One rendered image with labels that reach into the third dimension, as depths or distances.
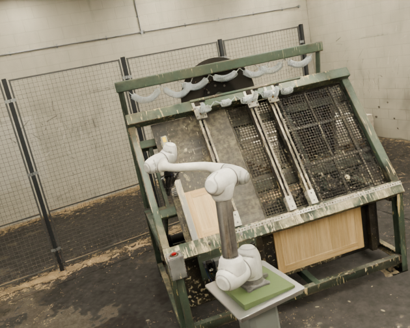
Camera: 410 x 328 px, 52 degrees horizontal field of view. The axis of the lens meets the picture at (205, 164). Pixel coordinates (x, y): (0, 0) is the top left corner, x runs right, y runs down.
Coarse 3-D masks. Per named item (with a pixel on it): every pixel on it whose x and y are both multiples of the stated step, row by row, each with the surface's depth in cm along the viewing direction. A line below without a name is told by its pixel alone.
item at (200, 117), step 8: (192, 104) 372; (200, 104) 359; (200, 120) 371; (200, 128) 370; (208, 136) 366; (208, 144) 363; (208, 152) 364; (216, 152) 361; (216, 160) 359; (232, 200) 346; (232, 208) 348; (240, 224) 340
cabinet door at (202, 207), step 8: (192, 192) 351; (200, 192) 351; (192, 200) 348; (200, 200) 349; (208, 200) 350; (192, 208) 345; (200, 208) 346; (208, 208) 347; (192, 216) 343; (200, 216) 344; (208, 216) 345; (216, 216) 345; (200, 224) 341; (208, 224) 342; (216, 224) 343; (200, 232) 339; (208, 232) 339; (216, 232) 340
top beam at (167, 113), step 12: (324, 72) 403; (336, 72) 405; (348, 72) 406; (288, 84) 393; (300, 84) 394; (312, 84) 398; (324, 84) 407; (228, 96) 380; (240, 96) 382; (264, 96) 390; (168, 108) 369; (180, 108) 370; (192, 108) 371; (216, 108) 381; (132, 120) 360; (144, 120) 361; (156, 120) 367; (168, 120) 374
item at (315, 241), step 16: (304, 224) 379; (320, 224) 383; (336, 224) 388; (352, 224) 393; (288, 240) 378; (304, 240) 382; (320, 240) 387; (336, 240) 392; (352, 240) 397; (288, 256) 381; (304, 256) 386; (320, 256) 390
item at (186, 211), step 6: (180, 186) 349; (180, 192) 347; (180, 198) 345; (186, 204) 344; (186, 210) 342; (186, 216) 340; (186, 222) 340; (192, 222) 339; (192, 228) 337; (192, 234) 335; (192, 240) 334
